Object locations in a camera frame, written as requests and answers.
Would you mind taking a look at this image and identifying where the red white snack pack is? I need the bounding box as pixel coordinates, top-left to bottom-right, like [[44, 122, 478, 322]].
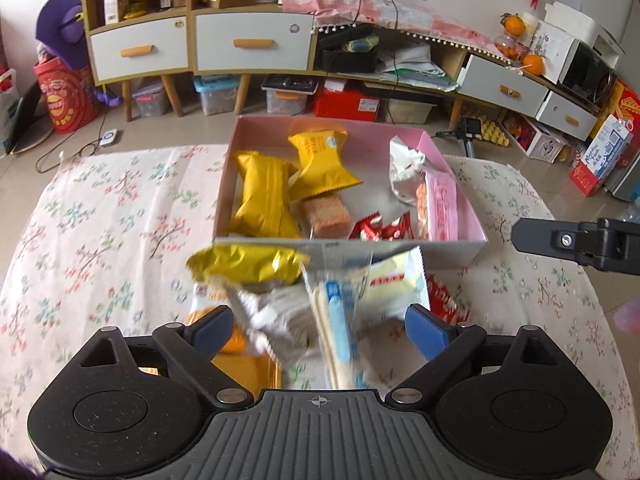
[[426, 274, 469, 325]]

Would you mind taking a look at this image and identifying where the yellow snack bag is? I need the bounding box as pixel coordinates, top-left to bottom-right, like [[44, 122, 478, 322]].
[[186, 244, 310, 284]]

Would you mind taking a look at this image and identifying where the clear blue white snack bag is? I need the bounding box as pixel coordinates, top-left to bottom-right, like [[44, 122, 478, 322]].
[[303, 243, 371, 390]]

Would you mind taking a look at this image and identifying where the red white candy pack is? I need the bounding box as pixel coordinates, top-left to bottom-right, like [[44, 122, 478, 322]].
[[348, 211, 414, 242]]

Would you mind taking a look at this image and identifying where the pink wafer pack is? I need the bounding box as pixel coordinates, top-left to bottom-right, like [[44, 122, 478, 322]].
[[416, 169, 459, 242]]

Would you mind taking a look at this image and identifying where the silver white snack bag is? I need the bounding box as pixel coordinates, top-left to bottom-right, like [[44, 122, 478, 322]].
[[388, 136, 431, 206]]

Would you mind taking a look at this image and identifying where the yellow pillow snack pack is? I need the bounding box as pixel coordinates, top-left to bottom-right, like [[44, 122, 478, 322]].
[[288, 130, 362, 200]]

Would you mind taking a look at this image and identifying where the orange wafer pack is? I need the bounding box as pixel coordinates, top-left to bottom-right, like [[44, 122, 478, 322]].
[[183, 306, 282, 398]]

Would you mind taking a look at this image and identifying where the white yellow snack packet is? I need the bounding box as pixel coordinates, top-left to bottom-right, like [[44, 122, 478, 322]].
[[355, 247, 430, 326]]

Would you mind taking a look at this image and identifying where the blue white milk carton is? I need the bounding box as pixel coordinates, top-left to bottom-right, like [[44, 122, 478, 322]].
[[570, 115, 631, 196]]

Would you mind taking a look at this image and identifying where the white printed toy box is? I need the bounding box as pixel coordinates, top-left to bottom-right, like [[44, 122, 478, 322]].
[[498, 110, 568, 164]]

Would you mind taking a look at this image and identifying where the floral table cloth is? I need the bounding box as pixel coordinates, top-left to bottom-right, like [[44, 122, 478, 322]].
[[1, 144, 639, 479]]

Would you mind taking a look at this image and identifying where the yellow egg tray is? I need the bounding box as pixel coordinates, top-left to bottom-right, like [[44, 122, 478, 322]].
[[461, 105, 510, 148]]

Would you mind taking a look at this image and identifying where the white microwave oven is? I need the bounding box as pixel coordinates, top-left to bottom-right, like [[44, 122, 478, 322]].
[[544, 1, 626, 107]]

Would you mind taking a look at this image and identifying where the orange fruit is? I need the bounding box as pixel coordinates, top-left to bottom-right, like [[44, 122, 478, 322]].
[[500, 13, 526, 38], [522, 53, 544, 77]]

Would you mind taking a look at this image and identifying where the pink cardboard box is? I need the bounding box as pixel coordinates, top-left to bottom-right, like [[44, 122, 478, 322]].
[[211, 114, 490, 269]]

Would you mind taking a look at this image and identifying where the white charger puck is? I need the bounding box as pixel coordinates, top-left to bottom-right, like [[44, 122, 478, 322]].
[[98, 129, 118, 148]]

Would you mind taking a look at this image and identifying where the white storage bin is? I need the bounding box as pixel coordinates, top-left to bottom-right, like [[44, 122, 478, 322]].
[[380, 99, 436, 126]]

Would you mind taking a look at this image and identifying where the clear storage bin blue lid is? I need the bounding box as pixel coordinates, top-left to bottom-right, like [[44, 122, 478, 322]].
[[192, 75, 240, 116]]

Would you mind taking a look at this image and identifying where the stack of papers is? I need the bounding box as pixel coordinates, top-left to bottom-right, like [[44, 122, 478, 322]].
[[375, 44, 459, 92]]

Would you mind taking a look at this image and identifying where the red cardboard box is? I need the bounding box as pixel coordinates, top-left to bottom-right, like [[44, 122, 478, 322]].
[[312, 88, 380, 122]]

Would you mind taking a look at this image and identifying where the red printed bag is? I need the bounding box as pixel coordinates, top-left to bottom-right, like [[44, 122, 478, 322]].
[[34, 56, 102, 134]]

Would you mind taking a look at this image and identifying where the long low tv cabinet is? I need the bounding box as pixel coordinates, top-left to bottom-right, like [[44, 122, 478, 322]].
[[311, 24, 601, 143]]

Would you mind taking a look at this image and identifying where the black storage box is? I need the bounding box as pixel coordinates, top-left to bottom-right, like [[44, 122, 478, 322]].
[[316, 24, 380, 74]]

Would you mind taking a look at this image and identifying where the white drawer wooden cabinet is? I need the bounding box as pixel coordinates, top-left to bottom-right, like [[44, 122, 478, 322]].
[[191, 4, 317, 115]]

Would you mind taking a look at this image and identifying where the tall wooden shelf cabinet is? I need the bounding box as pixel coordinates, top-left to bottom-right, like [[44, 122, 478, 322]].
[[82, 0, 193, 122]]

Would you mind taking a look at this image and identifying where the purple plush toy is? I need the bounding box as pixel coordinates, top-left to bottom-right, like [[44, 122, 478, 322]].
[[35, 0, 90, 70]]

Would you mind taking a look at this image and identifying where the pink floral cloth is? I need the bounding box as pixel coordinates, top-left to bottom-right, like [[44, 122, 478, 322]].
[[280, 0, 504, 60]]

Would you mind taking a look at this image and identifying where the handheld camera on tripod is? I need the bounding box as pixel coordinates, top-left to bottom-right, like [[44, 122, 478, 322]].
[[435, 117, 482, 158]]

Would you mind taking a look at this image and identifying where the black power cable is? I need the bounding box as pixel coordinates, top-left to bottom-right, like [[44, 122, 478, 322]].
[[387, 0, 407, 79]]

